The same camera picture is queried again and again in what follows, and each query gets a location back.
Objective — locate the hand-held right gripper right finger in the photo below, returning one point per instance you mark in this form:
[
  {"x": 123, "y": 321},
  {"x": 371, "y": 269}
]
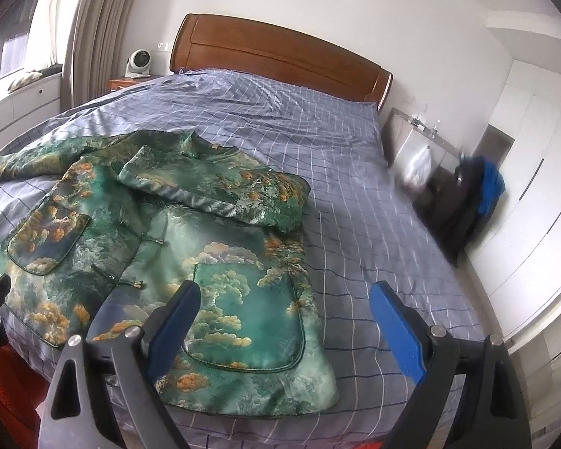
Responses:
[{"x": 397, "y": 332}]

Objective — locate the orange fuzzy cloth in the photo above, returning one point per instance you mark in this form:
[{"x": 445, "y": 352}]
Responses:
[{"x": 9, "y": 397}]

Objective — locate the white wardrobe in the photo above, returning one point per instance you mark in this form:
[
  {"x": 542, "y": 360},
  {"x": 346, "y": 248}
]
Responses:
[{"x": 533, "y": 196}]

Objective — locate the green cloud print jacket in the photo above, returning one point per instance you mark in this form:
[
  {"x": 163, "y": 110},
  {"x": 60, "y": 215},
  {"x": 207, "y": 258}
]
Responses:
[{"x": 243, "y": 318}]

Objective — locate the bed with blue checked sheet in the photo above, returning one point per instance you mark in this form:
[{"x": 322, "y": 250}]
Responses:
[{"x": 355, "y": 224}]

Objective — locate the blue cloth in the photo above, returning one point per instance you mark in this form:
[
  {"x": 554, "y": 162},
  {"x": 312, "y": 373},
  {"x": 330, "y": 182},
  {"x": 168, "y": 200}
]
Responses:
[{"x": 492, "y": 187}]

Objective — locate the beige curtain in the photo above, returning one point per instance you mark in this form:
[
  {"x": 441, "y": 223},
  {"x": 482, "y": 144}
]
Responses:
[{"x": 98, "y": 32}]

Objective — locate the white drawer cabinet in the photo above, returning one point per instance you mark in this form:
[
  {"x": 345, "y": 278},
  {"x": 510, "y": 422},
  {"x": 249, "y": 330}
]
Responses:
[{"x": 18, "y": 112}]

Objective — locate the white desk fan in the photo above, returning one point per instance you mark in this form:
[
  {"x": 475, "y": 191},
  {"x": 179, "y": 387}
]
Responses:
[{"x": 138, "y": 61}]

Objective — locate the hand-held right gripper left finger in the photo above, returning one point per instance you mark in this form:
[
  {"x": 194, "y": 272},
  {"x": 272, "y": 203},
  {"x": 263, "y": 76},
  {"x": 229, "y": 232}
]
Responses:
[{"x": 173, "y": 327}]

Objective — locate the wooden headboard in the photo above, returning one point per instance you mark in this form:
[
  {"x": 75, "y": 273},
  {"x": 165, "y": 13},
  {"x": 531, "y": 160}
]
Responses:
[{"x": 280, "y": 51}]

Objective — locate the window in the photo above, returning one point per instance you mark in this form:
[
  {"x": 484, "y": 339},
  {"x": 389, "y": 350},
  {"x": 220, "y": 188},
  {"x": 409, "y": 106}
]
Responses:
[{"x": 23, "y": 32}]

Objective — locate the white plastic bag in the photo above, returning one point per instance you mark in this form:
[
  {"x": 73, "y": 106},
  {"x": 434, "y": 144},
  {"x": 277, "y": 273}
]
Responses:
[{"x": 418, "y": 166}]

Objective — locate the patterned cushion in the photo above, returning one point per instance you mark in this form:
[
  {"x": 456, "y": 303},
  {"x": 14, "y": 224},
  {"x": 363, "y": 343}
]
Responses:
[{"x": 25, "y": 79}]

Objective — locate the white side table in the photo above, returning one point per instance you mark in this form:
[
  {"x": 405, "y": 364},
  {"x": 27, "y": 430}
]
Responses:
[{"x": 406, "y": 135}]

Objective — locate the wooden nightstand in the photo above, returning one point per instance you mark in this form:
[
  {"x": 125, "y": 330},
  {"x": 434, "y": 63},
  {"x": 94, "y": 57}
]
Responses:
[{"x": 131, "y": 83}]

